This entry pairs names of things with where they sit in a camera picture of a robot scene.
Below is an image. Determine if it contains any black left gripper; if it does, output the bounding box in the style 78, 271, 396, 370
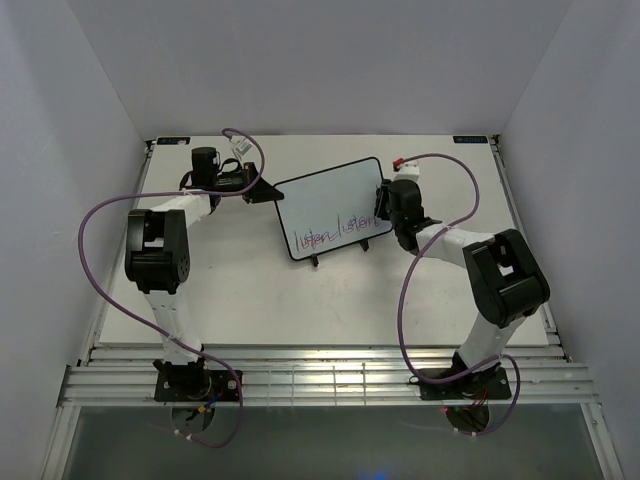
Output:
215, 164, 285, 206

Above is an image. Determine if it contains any aluminium table frame rail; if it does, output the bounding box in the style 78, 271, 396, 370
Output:
58, 345, 598, 407

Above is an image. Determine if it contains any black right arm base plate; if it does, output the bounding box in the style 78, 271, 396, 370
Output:
408, 367, 512, 401

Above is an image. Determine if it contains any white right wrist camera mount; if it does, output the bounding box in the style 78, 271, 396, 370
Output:
393, 158, 420, 182

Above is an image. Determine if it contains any blue left corner label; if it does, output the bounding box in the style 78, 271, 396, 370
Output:
156, 137, 190, 145

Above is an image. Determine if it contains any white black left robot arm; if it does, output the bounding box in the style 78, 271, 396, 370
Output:
124, 147, 285, 400

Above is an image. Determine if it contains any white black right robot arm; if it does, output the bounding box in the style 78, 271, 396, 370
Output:
374, 179, 550, 397

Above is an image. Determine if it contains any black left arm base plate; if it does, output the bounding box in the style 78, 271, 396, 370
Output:
153, 369, 243, 403

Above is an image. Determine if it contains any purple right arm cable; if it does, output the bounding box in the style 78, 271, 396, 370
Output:
392, 152, 521, 437

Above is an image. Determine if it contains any white black-framed whiteboard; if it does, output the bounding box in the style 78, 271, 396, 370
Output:
275, 157, 392, 261

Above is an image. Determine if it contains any blue right corner label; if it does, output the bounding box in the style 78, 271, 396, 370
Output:
453, 135, 488, 144

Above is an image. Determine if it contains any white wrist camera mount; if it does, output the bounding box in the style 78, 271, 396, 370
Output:
231, 139, 253, 160
393, 158, 420, 182

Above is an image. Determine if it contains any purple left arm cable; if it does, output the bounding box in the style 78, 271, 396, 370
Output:
78, 127, 266, 448

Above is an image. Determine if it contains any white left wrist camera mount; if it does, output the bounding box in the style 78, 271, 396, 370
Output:
231, 139, 253, 160

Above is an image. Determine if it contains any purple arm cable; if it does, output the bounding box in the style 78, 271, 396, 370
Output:
78, 127, 266, 448
392, 152, 521, 437

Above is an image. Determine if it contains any blue corner label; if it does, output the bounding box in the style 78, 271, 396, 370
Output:
156, 137, 190, 145
453, 135, 488, 144

